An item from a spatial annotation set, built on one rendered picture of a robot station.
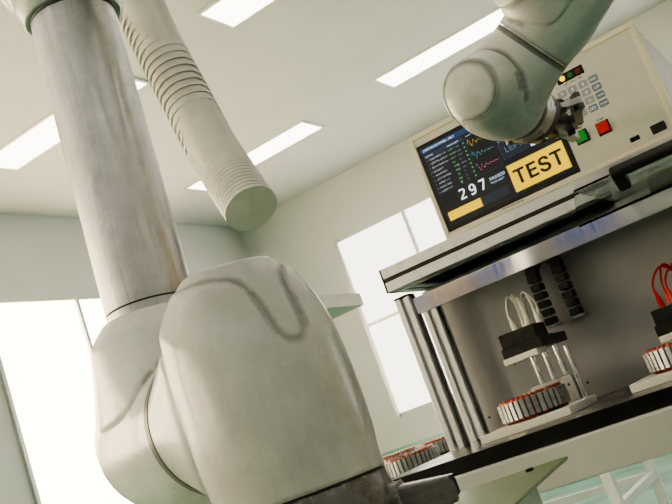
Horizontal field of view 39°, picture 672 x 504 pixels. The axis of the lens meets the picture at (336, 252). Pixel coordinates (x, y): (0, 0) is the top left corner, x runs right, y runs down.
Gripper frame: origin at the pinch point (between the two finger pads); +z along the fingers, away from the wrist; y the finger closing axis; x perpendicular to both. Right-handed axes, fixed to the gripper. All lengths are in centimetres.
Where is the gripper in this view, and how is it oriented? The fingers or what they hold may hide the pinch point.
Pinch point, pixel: (567, 129)
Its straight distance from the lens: 153.9
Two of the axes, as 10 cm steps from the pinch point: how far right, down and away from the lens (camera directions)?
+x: -3.3, -9.2, 2.0
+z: 4.9, 0.1, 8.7
